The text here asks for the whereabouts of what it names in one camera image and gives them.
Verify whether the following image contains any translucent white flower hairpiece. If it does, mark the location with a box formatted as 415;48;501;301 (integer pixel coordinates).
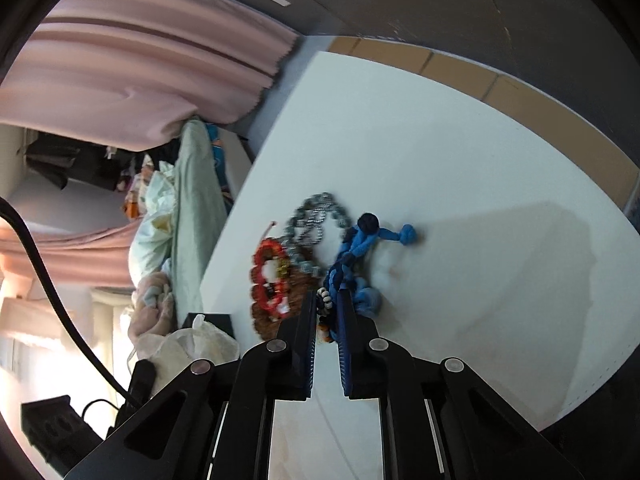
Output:
134;327;240;396

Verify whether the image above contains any blue braided bracelet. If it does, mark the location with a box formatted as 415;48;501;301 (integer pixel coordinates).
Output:
322;211;418;319

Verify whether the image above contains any red bead cord bracelet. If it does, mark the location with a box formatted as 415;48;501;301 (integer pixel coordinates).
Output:
249;219;294;320

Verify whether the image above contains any brown seed bead bracelet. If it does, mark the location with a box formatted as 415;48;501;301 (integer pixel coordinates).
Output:
249;266;321;340

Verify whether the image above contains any grey braided bracelet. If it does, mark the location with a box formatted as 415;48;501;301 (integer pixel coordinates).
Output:
282;190;354;279

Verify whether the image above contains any black jewelry box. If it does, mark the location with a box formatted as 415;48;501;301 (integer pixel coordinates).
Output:
180;312;236;344

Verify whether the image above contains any pink fleece blanket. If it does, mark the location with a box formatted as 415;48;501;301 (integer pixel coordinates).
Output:
128;271;175;344

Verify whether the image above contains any pale green pillow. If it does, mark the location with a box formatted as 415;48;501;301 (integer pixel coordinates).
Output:
128;162;177;286

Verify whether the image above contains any green bed sheet mattress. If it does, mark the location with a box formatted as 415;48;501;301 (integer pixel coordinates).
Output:
170;117;228;325

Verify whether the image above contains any pink curtain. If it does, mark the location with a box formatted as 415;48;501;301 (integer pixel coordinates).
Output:
1;0;297;151

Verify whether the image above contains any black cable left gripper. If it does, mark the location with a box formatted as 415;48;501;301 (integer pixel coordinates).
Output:
0;196;141;409

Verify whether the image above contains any white wall socket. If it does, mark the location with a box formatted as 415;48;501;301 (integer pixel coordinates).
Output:
270;0;291;8

